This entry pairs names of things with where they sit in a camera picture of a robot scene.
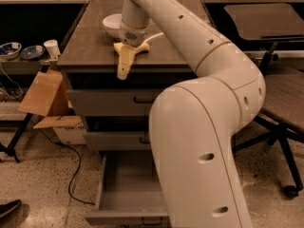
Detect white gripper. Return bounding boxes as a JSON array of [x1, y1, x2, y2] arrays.
[[116, 21, 149, 80]]

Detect yellow sponge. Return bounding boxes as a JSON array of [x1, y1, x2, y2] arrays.
[[113, 43, 149, 54]]

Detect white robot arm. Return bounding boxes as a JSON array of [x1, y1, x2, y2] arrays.
[[122, 0, 265, 228]]

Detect grey drawer cabinet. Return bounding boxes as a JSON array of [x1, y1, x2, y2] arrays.
[[58, 0, 195, 137]]

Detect top grey drawer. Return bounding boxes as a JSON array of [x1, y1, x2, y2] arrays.
[[67, 89, 161, 116]]

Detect grey drawer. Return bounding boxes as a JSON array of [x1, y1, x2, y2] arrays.
[[85, 150, 170, 228], [84, 131, 151, 151], [67, 89, 161, 116]]

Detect middle grey drawer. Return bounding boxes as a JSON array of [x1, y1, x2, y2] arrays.
[[84, 131, 151, 151]]

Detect bottom grey drawer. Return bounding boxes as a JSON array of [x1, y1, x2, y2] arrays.
[[85, 150, 170, 228]]

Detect white ceramic bowl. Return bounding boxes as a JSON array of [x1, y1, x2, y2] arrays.
[[103, 13, 122, 39]]

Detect white paper cup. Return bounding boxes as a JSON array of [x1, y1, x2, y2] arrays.
[[44, 39, 60, 59]]

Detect open cardboard box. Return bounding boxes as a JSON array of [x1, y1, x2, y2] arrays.
[[18, 69, 86, 145]]

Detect dark blue plate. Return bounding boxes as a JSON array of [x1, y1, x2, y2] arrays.
[[20, 45, 46, 61]]

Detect grey side shelf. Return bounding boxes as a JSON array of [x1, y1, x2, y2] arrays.
[[0, 59, 58, 75]]

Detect blue patterned bowl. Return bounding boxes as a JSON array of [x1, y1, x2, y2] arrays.
[[0, 42, 22, 60]]

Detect black tripod stand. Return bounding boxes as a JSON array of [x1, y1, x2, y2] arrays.
[[0, 113, 32, 162]]

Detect grey office chair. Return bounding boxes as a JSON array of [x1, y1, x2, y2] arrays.
[[225, 2, 304, 199]]

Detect black shoe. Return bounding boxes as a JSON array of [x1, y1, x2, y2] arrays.
[[0, 199, 22, 219]]

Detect black floor cable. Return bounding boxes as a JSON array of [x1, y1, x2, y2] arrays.
[[29, 121, 96, 206]]

